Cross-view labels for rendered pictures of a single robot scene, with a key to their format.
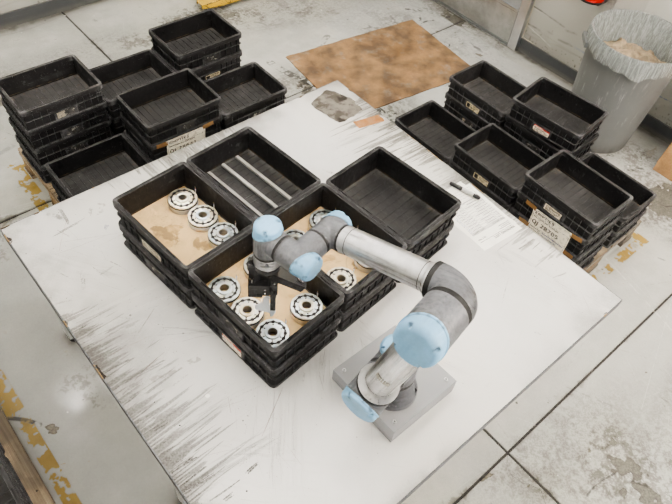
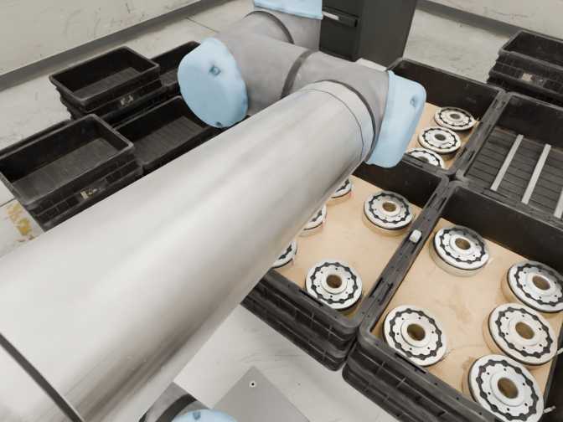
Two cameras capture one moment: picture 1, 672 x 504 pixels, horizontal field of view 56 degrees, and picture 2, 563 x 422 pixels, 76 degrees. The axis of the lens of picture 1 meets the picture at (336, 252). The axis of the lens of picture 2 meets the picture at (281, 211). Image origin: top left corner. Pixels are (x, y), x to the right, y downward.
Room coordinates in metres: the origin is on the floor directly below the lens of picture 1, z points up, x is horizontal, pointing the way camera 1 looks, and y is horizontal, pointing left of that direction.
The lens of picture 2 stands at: (1.03, -0.25, 1.45)
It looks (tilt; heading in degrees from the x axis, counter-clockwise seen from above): 50 degrees down; 89
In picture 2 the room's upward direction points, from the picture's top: straight up
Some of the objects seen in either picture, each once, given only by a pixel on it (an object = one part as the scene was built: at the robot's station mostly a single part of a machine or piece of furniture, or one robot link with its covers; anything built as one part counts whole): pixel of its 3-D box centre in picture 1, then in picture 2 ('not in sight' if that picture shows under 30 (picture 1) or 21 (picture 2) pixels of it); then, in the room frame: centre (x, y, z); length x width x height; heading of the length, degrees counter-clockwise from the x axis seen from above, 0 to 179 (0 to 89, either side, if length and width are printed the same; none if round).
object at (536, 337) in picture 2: not in sight; (524, 331); (1.43, -0.03, 0.86); 0.05 x 0.05 x 0.01
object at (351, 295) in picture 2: (306, 306); (333, 283); (1.13, 0.07, 0.86); 0.10 x 0.10 x 0.01
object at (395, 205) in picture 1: (390, 203); not in sight; (1.62, -0.17, 0.87); 0.40 x 0.30 x 0.11; 52
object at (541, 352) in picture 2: not in sight; (522, 331); (1.43, -0.03, 0.86); 0.10 x 0.10 x 0.01
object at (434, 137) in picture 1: (435, 144); not in sight; (2.72, -0.46, 0.26); 0.40 x 0.30 x 0.23; 47
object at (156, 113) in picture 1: (173, 133); not in sight; (2.40, 0.88, 0.37); 0.40 x 0.30 x 0.45; 137
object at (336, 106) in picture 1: (335, 104); not in sight; (2.36, 0.09, 0.71); 0.22 x 0.19 x 0.01; 47
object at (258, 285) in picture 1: (264, 275); not in sight; (1.04, 0.18, 1.10); 0.09 x 0.08 x 0.12; 97
